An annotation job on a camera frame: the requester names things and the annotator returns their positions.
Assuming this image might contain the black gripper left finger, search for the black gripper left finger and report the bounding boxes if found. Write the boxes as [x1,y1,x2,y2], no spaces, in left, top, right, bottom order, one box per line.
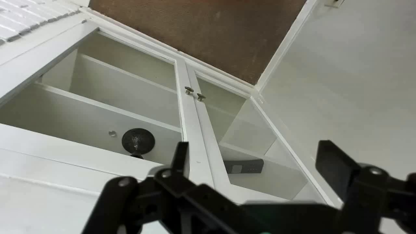
[82,141,245,234]

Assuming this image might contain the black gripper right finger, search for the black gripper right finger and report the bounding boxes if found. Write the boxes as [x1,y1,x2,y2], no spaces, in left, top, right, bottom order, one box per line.
[315,140,416,234]

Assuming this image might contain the black round suction cup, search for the black round suction cup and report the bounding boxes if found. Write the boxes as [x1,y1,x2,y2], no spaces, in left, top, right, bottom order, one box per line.
[121,128,157,159]

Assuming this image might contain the white glass cabinet door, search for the white glass cabinet door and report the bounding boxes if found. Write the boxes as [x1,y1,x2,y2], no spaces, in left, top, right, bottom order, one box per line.
[185,60,345,211]
[0,19,206,189]

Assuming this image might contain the white built-in cabinet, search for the white built-in cabinet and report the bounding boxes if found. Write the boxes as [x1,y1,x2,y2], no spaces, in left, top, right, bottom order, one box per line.
[0,8,345,234]

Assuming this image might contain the white painted brick fireplace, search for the white painted brick fireplace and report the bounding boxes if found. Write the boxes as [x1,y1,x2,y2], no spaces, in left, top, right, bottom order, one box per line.
[0,0,86,46]

